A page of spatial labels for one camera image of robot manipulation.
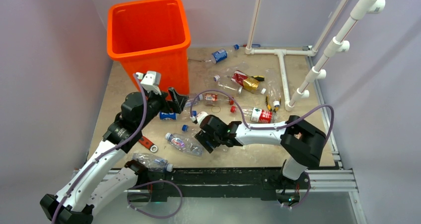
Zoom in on red cap small bottle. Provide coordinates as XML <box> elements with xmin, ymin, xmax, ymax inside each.
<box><xmin>203</xmin><ymin>93</ymin><xmax>234</xmax><ymax>106</ymax></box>

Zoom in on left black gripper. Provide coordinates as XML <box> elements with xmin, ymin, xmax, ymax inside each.
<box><xmin>137</xmin><ymin>86</ymin><xmax>188</xmax><ymax>129</ymax></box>

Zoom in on white PVC pipe frame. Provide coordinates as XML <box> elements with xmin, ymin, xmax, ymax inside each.
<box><xmin>245</xmin><ymin>0</ymin><xmax>357</xmax><ymax>111</ymax></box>

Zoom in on white PVC diagonal pole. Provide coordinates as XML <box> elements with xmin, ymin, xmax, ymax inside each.
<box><xmin>285</xmin><ymin>0</ymin><xmax>385</xmax><ymax>111</ymax></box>

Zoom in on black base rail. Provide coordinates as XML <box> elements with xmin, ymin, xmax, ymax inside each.
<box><xmin>124</xmin><ymin>160</ymin><xmax>309</xmax><ymax>204</ymax></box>

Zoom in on red handle adjustable wrench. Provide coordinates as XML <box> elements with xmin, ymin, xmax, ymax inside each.
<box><xmin>139</xmin><ymin>136</ymin><xmax>158</xmax><ymax>153</ymax></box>

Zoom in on Pepsi label clear bottle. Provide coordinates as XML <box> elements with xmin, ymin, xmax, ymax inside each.
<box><xmin>158</xmin><ymin>111</ymin><xmax>191</xmax><ymax>121</ymax></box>

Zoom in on aluminium frame rail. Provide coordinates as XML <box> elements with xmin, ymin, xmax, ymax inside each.
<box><xmin>308</xmin><ymin>151</ymin><xmax>368</xmax><ymax>224</ymax></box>

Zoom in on yellow handle pliers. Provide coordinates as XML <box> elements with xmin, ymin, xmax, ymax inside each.
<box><xmin>265</xmin><ymin>95</ymin><xmax>281</xmax><ymax>113</ymax></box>

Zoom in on large clear bottle white cap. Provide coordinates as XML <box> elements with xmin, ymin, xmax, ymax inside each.
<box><xmin>213</xmin><ymin>75</ymin><xmax>242</xmax><ymax>97</ymax></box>

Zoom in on orange plastic bin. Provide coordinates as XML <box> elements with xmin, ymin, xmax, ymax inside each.
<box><xmin>107</xmin><ymin>0</ymin><xmax>191</xmax><ymax>95</ymax></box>

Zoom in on red gold snack wrapper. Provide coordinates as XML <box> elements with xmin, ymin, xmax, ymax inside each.
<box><xmin>231</xmin><ymin>70</ymin><xmax>261</xmax><ymax>93</ymax></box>

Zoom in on crushed red blue label bottle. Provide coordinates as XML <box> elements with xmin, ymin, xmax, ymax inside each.
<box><xmin>165</xmin><ymin>133</ymin><xmax>204</xmax><ymax>156</ymax></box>

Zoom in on crushed bottle at table edge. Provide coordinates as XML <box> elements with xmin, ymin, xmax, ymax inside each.
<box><xmin>133</xmin><ymin>152</ymin><xmax>173</xmax><ymax>173</ymax></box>

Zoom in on blue label bottle far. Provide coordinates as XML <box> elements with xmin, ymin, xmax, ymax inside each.
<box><xmin>204</xmin><ymin>44</ymin><xmax>239</xmax><ymax>64</ymax></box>

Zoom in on red white label bottle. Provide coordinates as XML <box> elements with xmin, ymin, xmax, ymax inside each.
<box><xmin>229</xmin><ymin>106</ymin><xmax>278</xmax><ymax>124</ymax></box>

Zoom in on small clear bottle white cap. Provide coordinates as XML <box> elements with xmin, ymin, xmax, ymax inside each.
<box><xmin>185</xmin><ymin>93</ymin><xmax>203</xmax><ymax>108</ymax></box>

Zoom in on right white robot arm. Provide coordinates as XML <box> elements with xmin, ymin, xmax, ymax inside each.
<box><xmin>194</xmin><ymin>112</ymin><xmax>327</xmax><ymax>188</ymax></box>

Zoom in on blue cap pen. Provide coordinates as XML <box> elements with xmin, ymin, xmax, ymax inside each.
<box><xmin>242</xmin><ymin>44</ymin><xmax>261</xmax><ymax>48</ymax></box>

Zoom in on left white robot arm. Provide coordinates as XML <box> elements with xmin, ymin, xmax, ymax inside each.
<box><xmin>40</xmin><ymin>87</ymin><xmax>188</xmax><ymax>224</ymax></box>

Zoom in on yellow black screwdriver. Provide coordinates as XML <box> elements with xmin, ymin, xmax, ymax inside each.
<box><xmin>252</xmin><ymin>75</ymin><xmax>265</xmax><ymax>82</ymax></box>

